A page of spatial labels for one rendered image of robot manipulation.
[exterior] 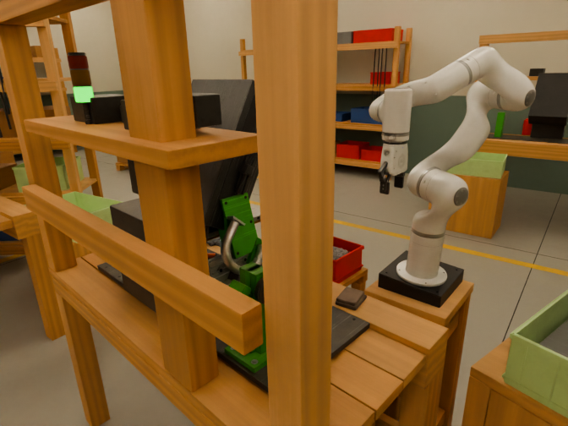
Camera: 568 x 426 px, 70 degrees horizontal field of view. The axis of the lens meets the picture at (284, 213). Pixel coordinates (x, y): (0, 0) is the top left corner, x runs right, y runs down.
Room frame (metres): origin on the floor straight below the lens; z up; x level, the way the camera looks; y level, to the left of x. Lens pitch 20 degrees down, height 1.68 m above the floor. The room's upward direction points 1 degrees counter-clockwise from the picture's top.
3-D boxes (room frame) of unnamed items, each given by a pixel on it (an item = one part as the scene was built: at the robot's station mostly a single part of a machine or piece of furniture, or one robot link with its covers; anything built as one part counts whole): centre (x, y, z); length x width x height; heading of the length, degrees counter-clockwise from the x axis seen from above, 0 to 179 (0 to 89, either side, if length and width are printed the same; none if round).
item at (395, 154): (1.29, -0.36, 1.41); 0.10 x 0.07 x 0.11; 136
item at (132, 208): (1.32, 0.44, 1.07); 0.30 x 0.18 x 0.34; 46
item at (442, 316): (1.42, -0.53, 0.83); 0.32 x 0.32 x 0.04; 49
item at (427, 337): (1.55, 0.08, 0.82); 1.50 x 0.14 x 0.15; 46
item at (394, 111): (1.30, -0.36, 1.55); 0.09 x 0.08 x 0.13; 23
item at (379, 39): (7.20, -0.60, 1.10); 3.01 x 0.55 x 2.20; 52
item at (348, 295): (1.24, -0.23, 0.91); 0.10 x 0.08 x 0.03; 146
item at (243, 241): (1.34, 0.17, 1.17); 0.13 x 0.12 x 0.20; 46
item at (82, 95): (1.22, 0.57, 1.62); 0.05 x 0.05 x 0.05
